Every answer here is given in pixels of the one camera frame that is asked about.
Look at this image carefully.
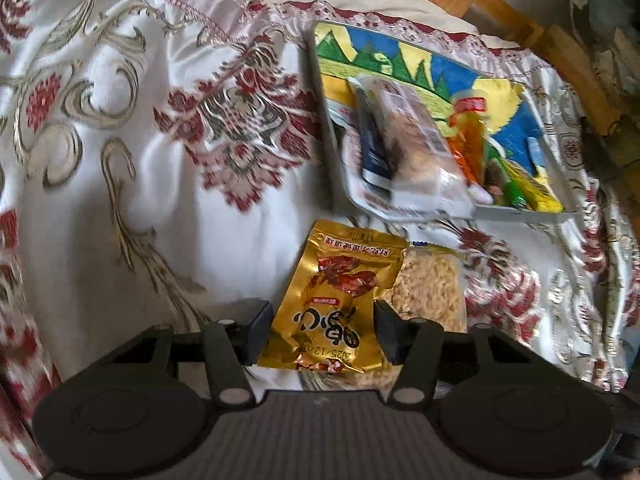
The green tube snack packet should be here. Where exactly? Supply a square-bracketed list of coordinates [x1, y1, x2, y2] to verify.
[492, 157, 528, 208]

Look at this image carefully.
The clear rice crisp packet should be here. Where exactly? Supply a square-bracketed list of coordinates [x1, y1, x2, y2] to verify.
[387, 242, 468, 333]

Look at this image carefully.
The wooden bed frame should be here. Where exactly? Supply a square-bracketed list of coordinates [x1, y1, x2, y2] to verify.
[400, 0, 640, 126]

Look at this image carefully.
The pile of clothes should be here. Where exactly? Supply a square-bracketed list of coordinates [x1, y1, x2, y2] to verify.
[567, 0, 640, 96]

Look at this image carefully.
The metal tray with coloured drawing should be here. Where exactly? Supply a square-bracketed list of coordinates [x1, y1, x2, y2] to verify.
[310, 20, 576, 223]

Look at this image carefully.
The gold snack packet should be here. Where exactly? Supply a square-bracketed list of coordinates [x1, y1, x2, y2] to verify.
[257, 219, 408, 373]

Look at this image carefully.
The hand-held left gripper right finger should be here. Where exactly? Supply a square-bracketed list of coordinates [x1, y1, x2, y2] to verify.
[372, 300, 531, 406]

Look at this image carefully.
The small light blue eraser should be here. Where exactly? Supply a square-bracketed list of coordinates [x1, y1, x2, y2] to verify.
[527, 137, 546, 176]

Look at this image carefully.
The floral satin blanket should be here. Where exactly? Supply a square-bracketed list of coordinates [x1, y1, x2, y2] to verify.
[0, 0, 640, 471]

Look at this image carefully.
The dark blue snack packet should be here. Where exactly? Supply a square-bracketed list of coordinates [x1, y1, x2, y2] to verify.
[350, 77, 396, 188]

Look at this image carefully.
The clear orange jelly packet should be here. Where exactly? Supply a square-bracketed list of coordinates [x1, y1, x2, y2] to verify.
[447, 92, 493, 201]

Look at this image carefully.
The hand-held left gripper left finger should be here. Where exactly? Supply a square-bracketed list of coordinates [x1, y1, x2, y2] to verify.
[107, 299, 273, 406]

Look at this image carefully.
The long clear peanut bar packet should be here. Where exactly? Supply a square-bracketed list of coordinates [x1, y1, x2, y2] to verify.
[357, 75, 473, 211]

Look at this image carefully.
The yellow green snack packet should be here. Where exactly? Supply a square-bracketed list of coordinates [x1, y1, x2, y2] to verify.
[500, 157, 566, 213]

